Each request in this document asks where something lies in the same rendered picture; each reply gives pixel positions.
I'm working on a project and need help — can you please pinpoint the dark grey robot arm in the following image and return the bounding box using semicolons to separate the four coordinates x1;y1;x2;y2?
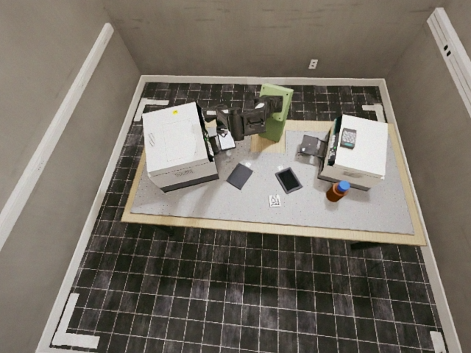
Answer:
203;95;283;141

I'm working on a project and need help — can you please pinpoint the white multi-well plate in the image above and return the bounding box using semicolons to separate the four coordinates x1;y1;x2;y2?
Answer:
219;131;235;149

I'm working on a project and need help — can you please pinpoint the brown bottle with blue cap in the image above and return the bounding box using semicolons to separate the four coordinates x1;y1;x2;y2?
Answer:
326;181;350;202

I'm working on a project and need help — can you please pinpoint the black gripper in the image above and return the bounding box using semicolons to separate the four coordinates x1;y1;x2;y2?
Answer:
216;123;228;138

